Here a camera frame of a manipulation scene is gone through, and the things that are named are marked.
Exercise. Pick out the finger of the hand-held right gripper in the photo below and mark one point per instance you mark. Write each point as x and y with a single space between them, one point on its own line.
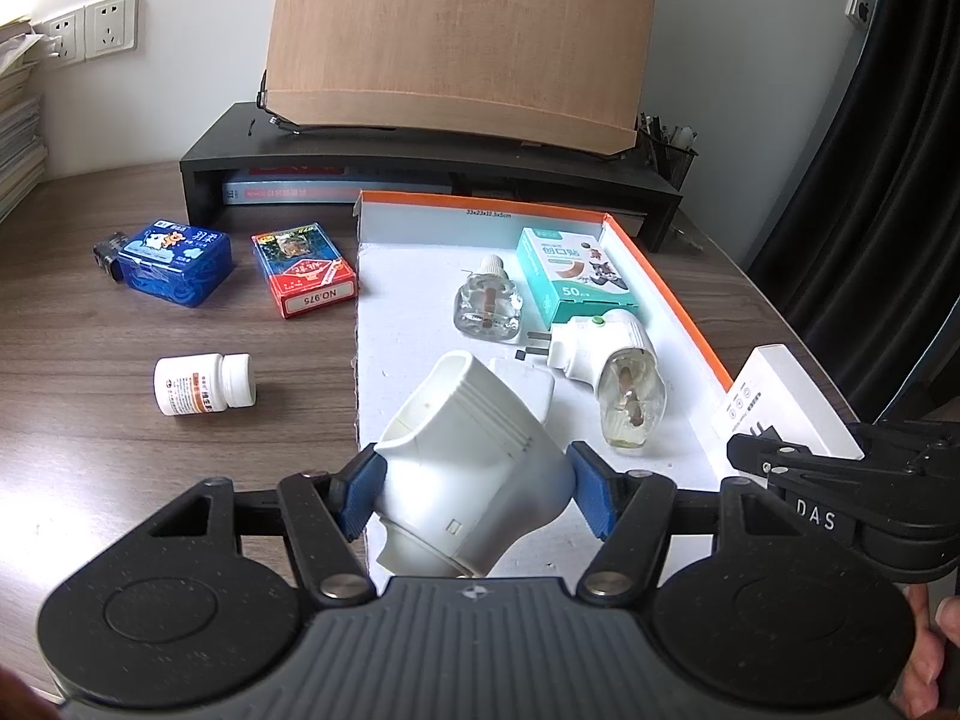
795 465
915 439

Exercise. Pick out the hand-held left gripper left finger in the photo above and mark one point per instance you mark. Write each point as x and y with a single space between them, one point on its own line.
364 491

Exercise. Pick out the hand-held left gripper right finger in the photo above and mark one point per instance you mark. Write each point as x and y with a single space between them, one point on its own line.
592 491

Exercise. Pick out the small white box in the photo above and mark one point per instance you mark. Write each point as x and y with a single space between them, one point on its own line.
780 397

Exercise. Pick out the white plug-in heater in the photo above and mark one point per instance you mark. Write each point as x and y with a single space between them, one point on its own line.
465 465

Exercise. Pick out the white square charger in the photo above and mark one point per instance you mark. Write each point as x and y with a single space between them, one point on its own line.
529 386

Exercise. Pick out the white heater with clear bottle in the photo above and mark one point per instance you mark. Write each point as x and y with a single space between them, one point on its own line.
600 345

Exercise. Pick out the orange and white cardboard tray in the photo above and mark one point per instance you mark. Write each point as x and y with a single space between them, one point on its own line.
420 300

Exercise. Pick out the white pill bottle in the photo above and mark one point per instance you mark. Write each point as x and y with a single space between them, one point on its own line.
195 384

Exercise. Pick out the clear bottle with white cap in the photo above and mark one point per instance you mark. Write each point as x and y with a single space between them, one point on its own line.
484 307

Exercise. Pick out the teal bandage box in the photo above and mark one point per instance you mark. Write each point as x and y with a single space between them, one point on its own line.
570 270

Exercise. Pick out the red playing card box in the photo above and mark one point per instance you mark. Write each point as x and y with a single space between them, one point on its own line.
304 270

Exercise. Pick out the blue floss box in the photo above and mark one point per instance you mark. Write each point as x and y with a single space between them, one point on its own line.
172 262

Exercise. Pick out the black charger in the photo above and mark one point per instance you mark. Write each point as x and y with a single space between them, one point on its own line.
107 255

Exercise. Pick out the person's right hand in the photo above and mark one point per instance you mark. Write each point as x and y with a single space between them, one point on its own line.
926 660

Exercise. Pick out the dark curtain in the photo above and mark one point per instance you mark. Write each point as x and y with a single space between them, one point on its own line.
885 202

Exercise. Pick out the small metal object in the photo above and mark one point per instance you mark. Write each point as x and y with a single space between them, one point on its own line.
690 240

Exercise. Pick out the book with red spine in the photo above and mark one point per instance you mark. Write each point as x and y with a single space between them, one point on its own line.
300 191

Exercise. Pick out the black mesh pen holder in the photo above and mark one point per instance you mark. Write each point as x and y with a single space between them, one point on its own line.
671 157

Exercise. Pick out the black monitor riser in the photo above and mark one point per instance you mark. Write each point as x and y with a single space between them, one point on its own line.
225 142

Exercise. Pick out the wooden book stand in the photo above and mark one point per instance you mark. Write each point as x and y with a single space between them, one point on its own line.
450 30

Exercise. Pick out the stack of books and papers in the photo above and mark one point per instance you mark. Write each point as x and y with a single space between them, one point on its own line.
19 142

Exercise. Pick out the white wall socket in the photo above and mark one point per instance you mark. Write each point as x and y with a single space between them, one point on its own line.
61 34
112 24

